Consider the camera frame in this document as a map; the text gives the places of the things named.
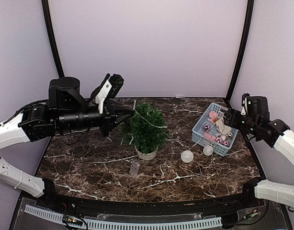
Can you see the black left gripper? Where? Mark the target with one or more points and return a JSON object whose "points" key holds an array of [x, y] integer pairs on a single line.
{"points": [[111, 119]]}

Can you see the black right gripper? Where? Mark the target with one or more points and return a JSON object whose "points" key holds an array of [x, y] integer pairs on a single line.
{"points": [[231, 112]]}

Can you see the clear string light garland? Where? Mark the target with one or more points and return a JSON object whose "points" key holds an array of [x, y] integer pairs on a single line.
{"points": [[179, 156]]}

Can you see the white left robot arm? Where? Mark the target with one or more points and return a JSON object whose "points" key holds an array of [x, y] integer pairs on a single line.
{"points": [[11, 134]]}

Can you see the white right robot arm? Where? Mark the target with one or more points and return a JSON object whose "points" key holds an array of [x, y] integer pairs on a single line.
{"points": [[275, 146]]}

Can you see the small green christmas tree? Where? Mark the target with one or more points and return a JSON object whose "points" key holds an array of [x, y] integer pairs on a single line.
{"points": [[147, 129]]}

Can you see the white tree pot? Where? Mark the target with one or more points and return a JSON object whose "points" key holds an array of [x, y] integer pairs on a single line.
{"points": [[146, 156]]}

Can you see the pink bow ornament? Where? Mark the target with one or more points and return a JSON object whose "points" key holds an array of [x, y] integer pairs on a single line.
{"points": [[213, 116]]}

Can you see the blue plastic basket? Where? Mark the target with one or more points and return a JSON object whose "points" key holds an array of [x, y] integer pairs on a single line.
{"points": [[221, 144]]}

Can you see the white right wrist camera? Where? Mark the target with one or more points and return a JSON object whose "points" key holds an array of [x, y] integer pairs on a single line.
{"points": [[249, 105]]}

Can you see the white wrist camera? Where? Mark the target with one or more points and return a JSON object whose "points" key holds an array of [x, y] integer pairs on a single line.
{"points": [[249, 105], [109, 88]]}

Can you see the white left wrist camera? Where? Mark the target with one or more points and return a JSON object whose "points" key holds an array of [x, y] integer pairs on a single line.
{"points": [[109, 88]]}

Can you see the white cable duct strip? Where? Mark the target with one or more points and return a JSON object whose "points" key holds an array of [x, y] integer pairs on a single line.
{"points": [[92, 224]]}

